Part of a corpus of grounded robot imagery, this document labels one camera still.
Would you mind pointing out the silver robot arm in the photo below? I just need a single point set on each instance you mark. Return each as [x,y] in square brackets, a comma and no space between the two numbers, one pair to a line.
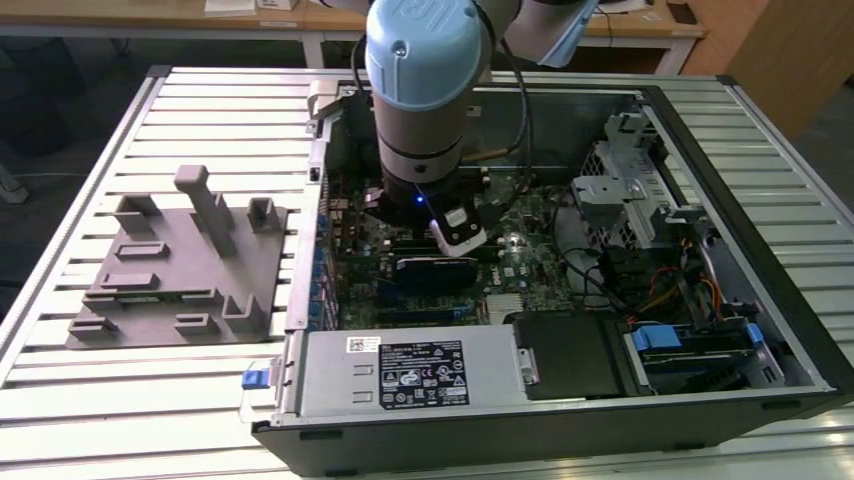
[421,140]

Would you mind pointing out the black graphics card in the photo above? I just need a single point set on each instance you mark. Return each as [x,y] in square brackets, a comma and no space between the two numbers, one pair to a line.
[437,280]

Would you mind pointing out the green motherboard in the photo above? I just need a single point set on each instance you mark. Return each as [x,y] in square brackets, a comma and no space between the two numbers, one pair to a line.
[541,250]

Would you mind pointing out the silver chipset heatsink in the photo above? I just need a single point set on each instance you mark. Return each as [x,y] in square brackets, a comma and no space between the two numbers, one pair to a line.
[508,306]

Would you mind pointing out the perforated metal drive cage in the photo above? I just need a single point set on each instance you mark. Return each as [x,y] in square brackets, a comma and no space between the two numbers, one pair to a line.
[611,192]

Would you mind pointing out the grey parts rack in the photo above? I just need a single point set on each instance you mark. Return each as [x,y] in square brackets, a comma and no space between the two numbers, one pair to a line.
[194,280]

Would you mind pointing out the grey power supply unit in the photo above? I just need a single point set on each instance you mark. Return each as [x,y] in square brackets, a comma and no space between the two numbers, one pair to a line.
[334,380]

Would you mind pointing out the black plastic shroud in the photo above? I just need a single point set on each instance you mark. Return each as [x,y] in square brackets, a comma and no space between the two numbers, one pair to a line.
[575,355]

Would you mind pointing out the blue case latch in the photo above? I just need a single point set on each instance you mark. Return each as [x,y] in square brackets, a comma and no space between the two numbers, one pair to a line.
[254,381]

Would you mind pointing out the green RAM stick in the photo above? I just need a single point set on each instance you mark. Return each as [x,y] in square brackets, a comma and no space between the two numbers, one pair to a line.
[148,299]

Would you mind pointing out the white cardboard box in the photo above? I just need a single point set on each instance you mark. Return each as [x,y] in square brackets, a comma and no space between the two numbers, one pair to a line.
[230,6]
[280,4]

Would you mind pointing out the blue disk carrier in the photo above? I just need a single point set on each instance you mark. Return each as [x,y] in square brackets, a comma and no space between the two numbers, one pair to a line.
[657,339]

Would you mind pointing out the black PC case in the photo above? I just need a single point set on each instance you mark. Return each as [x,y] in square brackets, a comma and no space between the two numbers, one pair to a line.
[468,450]

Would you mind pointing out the wooden desk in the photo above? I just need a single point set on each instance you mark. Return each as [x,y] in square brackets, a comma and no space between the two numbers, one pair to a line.
[134,17]

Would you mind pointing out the metal disk bay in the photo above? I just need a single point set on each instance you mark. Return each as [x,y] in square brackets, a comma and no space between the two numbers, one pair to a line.
[768,365]

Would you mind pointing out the wooden cabinet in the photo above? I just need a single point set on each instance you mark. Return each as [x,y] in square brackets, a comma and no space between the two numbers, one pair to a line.
[795,50]

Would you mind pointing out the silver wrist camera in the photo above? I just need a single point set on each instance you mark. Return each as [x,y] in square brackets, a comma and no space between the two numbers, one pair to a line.
[461,242]

